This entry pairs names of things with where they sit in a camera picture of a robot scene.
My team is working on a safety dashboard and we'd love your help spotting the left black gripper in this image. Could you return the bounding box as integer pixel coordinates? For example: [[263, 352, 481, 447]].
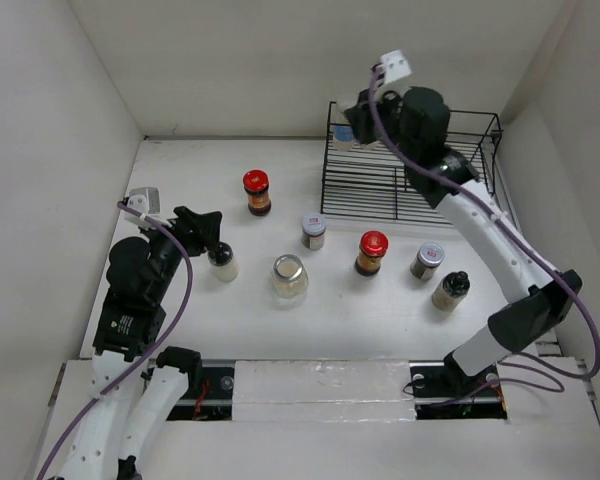
[[140, 204, 220, 299]]

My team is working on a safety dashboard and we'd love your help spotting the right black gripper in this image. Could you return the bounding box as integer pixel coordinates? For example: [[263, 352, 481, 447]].
[[342, 82, 416, 165]]

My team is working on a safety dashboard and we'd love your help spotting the silver lid spice shaker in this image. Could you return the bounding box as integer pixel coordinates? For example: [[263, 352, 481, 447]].
[[332, 101, 355, 151]]

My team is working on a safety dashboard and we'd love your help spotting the red lid sauce jar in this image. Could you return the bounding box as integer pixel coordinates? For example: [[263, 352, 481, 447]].
[[354, 230, 389, 277], [243, 169, 271, 216]]

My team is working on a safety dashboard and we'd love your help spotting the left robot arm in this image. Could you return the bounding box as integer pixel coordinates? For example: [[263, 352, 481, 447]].
[[38, 196, 222, 479]]

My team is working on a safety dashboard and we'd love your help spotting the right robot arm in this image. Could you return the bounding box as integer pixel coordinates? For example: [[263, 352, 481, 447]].
[[344, 87, 582, 394]]

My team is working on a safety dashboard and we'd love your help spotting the black cap white bottle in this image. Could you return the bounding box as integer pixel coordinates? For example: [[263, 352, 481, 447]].
[[207, 242, 239, 283]]

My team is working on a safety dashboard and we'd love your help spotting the open glass jar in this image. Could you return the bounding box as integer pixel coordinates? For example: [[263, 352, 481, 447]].
[[271, 254, 309, 309]]

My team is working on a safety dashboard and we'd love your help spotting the white lid dark jar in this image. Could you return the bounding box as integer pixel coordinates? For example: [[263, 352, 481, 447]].
[[301, 213, 326, 250]]

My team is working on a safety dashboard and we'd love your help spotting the black cap beige bottle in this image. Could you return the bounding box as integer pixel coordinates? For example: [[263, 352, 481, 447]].
[[431, 270, 470, 312]]

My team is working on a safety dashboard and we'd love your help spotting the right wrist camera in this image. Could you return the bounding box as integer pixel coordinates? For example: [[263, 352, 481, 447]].
[[373, 50, 412, 90]]

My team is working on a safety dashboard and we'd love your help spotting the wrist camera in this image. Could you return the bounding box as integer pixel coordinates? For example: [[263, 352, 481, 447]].
[[373, 50, 412, 90], [127, 187, 161, 215]]

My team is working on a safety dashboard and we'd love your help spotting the black wire rack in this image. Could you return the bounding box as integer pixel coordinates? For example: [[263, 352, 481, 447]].
[[320, 101, 508, 228]]

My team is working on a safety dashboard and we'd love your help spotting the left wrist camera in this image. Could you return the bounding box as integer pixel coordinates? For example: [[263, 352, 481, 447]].
[[127, 187, 161, 215]]

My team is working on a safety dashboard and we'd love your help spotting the metal mounting rail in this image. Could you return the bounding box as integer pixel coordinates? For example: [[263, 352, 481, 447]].
[[169, 359, 507, 422]]

